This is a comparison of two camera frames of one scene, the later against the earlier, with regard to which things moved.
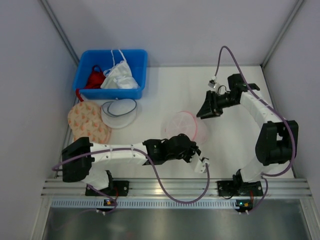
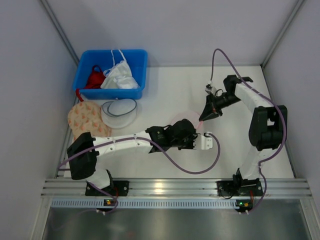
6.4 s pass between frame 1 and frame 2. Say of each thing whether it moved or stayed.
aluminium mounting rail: stayed
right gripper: stayed
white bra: stayed
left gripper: moved
